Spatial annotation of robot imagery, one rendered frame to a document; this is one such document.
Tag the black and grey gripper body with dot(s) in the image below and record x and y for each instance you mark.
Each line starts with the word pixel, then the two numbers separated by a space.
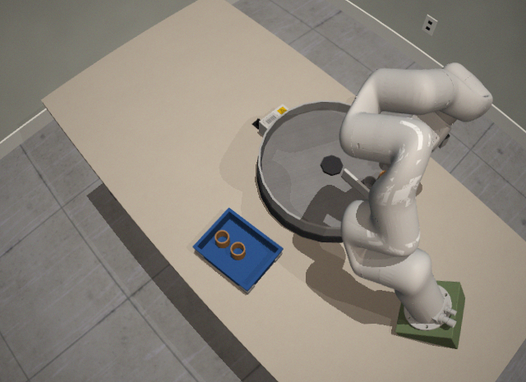
pixel 440 129

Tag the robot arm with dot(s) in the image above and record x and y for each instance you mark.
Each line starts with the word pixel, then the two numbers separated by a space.
pixel 388 224

